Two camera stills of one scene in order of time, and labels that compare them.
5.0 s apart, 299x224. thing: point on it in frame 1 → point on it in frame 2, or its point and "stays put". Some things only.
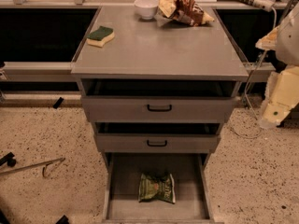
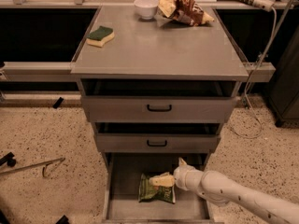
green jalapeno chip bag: [157, 188] stays put
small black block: [58, 103] stays put
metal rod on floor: [44, 163] stays put
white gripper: [289, 44] → [183, 176]
